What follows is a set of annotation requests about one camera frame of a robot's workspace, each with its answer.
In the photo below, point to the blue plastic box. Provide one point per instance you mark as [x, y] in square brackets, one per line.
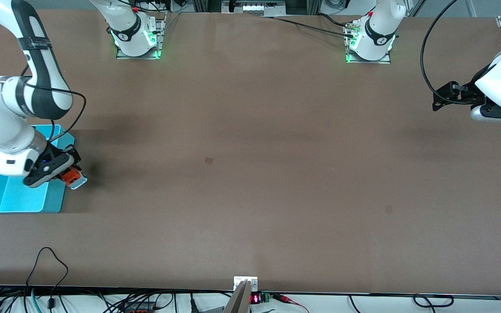
[24, 195]

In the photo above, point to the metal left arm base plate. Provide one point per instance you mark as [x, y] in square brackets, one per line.
[386, 61]

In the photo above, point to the grey metal mount bar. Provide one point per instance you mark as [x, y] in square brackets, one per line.
[238, 302]

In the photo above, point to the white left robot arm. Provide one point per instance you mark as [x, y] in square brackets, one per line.
[381, 21]

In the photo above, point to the red black clip leads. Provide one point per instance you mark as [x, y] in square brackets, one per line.
[287, 299]

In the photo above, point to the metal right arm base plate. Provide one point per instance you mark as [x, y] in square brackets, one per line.
[160, 30]

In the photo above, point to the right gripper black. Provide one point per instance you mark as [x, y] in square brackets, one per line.
[55, 153]

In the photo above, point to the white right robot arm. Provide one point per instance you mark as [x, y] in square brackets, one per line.
[122, 19]

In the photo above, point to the white lit device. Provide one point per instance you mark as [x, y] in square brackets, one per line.
[255, 8]

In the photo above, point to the orange toy bus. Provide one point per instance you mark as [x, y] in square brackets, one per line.
[73, 174]

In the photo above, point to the white table edge bracket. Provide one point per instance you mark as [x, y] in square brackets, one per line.
[238, 280]

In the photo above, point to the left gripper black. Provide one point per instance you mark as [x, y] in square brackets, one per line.
[470, 90]

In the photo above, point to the circuit module red display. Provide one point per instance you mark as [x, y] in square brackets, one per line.
[261, 298]

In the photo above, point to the red power strip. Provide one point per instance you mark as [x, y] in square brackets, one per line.
[139, 309]

